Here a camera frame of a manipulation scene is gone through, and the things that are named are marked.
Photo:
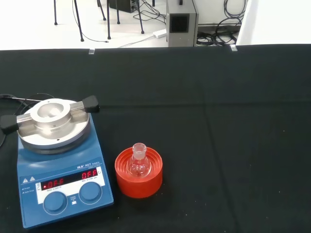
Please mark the white power strip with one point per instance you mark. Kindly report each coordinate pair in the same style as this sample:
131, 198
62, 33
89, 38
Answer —
160, 33

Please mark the black equipment case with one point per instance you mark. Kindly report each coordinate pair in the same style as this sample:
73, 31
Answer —
122, 6

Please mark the black tripod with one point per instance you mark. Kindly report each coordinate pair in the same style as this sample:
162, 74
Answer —
79, 24
108, 24

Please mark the grey metal box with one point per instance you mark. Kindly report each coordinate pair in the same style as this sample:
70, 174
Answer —
181, 36

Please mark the small metal cloth clip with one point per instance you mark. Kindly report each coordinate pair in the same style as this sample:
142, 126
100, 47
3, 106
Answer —
233, 47
91, 51

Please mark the black bench cloth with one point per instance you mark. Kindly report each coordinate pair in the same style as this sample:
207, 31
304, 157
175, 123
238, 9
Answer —
218, 121

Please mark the blue-base laboratory heater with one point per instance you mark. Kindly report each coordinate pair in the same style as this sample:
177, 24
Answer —
65, 170

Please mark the silver metal heating block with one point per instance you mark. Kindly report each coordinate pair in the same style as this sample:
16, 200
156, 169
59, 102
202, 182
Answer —
52, 121

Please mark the orange ribbed flask stand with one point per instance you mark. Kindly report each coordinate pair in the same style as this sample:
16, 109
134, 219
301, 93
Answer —
139, 187

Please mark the pale white board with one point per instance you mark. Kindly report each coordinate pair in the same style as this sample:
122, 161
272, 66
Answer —
274, 21

